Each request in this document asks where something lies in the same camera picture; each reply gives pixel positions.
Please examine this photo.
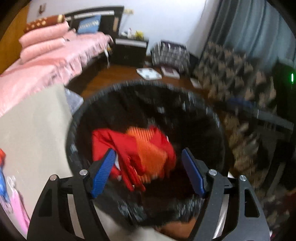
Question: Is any white bathroom scale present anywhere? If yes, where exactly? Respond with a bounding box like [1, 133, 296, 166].
[137, 68, 162, 80]

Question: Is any pink bed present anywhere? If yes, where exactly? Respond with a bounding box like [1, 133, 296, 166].
[1, 31, 113, 115]

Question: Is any grey curtain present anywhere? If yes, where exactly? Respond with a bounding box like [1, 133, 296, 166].
[208, 1, 295, 71]

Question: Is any pink face mask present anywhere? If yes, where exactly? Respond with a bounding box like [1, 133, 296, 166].
[6, 176, 30, 234]

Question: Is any patterned armchair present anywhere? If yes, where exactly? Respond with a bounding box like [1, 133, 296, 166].
[193, 41, 276, 108]

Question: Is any lower pink pillow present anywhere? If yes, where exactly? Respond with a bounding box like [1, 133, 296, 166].
[20, 38, 66, 63]

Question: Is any blue cushion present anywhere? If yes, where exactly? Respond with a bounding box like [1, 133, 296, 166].
[77, 15, 101, 35]

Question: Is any black headboard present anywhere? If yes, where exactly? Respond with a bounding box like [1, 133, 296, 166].
[64, 5, 125, 39]

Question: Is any blue plastic bag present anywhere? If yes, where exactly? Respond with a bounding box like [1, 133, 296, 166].
[0, 167, 10, 203]

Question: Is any black nightstand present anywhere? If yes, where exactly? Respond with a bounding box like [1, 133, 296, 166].
[111, 36, 149, 68]

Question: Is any brown dotted bolster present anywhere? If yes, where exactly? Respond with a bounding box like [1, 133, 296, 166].
[23, 15, 65, 33]

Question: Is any red glove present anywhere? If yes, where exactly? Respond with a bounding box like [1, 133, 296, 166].
[92, 126, 177, 191]

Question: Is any grey knit sock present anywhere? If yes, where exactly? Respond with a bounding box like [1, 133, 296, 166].
[65, 88, 84, 115]

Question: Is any red plastic bag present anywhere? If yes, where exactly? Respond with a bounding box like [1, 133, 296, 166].
[0, 149, 6, 167]

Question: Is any plaid shirt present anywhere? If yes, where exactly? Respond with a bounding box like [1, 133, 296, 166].
[151, 41, 190, 74]

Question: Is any orange knit cloth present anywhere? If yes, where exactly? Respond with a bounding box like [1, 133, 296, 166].
[126, 126, 168, 184]

